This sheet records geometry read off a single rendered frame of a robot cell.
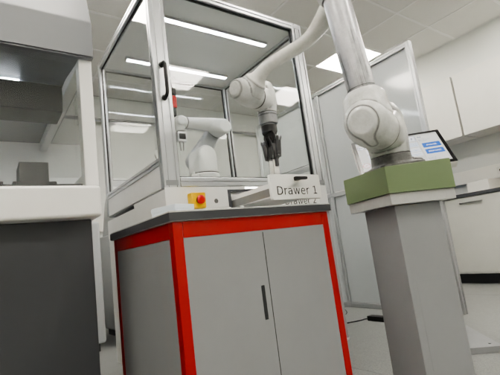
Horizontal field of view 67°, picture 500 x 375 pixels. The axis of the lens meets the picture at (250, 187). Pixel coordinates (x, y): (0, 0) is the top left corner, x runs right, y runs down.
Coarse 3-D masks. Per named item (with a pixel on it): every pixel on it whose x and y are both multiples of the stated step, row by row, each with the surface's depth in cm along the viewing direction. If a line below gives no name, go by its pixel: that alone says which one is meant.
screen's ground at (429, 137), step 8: (408, 136) 229; (416, 136) 227; (424, 136) 226; (432, 136) 224; (360, 152) 228; (424, 152) 216; (440, 152) 213; (448, 152) 212; (360, 160) 222; (368, 160) 220; (368, 168) 215
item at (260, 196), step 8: (248, 192) 173; (256, 192) 168; (264, 192) 163; (232, 200) 183; (240, 200) 178; (248, 200) 173; (256, 200) 167; (264, 200) 166; (272, 200) 170; (280, 200) 174; (288, 200) 178; (296, 200) 183
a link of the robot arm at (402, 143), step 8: (392, 104) 146; (400, 112) 146; (400, 120) 142; (400, 128) 140; (400, 136) 140; (392, 144) 140; (400, 144) 143; (408, 144) 146; (368, 152) 152; (376, 152) 146; (384, 152) 144; (392, 152) 143
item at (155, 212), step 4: (172, 204) 126; (176, 204) 125; (180, 204) 126; (184, 204) 128; (188, 204) 129; (192, 204) 131; (156, 208) 130; (160, 208) 129; (164, 208) 128; (168, 208) 126; (172, 208) 125; (176, 208) 125; (180, 208) 126; (184, 208) 128; (188, 208) 129; (192, 208) 131; (152, 212) 131; (156, 212) 130; (160, 212) 129; (164, 212) 128; (152, 216) 132
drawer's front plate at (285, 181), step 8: (272, 176) 158; (280, 176) 160; (288, 176) 163; (312, 176) 171; (272, 184) 157; (280, 184) 159; (288, 184) 162; (296, 184) 165; (304, 184) 167; (312, 184) 170; (272, 192) 156; (280, 192) 158; (288, 192) 161; (304, 192) 166; (312, 192) 169; (320, 192) 172
